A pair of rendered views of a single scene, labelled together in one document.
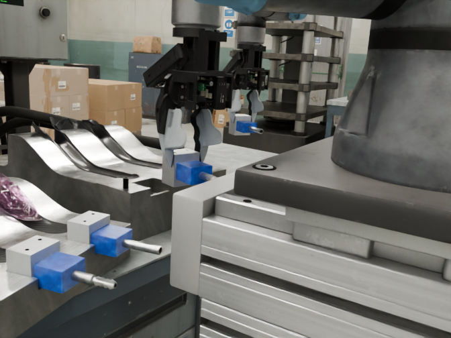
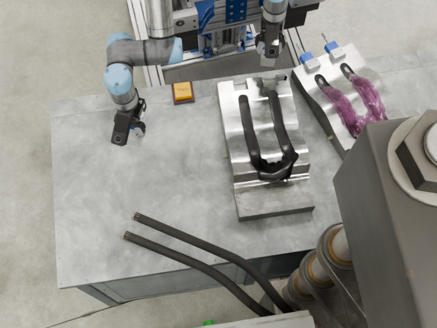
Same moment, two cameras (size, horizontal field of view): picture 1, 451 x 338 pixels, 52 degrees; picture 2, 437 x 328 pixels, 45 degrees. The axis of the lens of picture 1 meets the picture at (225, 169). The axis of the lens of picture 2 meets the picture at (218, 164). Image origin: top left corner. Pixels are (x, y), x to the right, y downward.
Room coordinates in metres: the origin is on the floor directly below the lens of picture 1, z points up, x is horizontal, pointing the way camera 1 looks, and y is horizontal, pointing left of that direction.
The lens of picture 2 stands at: (1.59, 0.69, 2.57)
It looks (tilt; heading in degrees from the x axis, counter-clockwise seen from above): 69 degrees down; 226
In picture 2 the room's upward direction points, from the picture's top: straight up
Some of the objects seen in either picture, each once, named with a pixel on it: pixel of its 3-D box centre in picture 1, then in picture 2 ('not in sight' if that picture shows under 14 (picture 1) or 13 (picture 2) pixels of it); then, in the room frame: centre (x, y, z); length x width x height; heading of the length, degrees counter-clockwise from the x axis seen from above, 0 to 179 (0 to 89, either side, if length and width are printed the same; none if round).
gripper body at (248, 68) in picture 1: (249, 68); (129, 107); (1.26, -0.05, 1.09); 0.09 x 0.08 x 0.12; 29
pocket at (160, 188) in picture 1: (151, 192); (269, 83); (0.78, 0.13, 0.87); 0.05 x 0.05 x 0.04; 54
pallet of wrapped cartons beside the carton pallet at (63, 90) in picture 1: (24, 109); not in sight; (4.79, 2.14, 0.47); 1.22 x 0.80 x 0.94; 67
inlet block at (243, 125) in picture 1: (248, 127); (138, 125); (1.24, -0.06, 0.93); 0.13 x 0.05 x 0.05; 29
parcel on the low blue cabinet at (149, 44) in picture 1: (147, 44); not in sight; (8.20, 1.48, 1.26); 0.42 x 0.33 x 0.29; 63
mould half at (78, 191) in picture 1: (97, 166); (264, 142); (0.96, 0.28, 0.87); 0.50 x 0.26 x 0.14; 54
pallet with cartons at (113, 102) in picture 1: (84, 110); not in sight; (5.75, 1.82, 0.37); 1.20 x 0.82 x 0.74; 71
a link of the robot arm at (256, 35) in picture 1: (252, 36); (123, 97); (1.26, -0.05, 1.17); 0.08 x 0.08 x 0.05
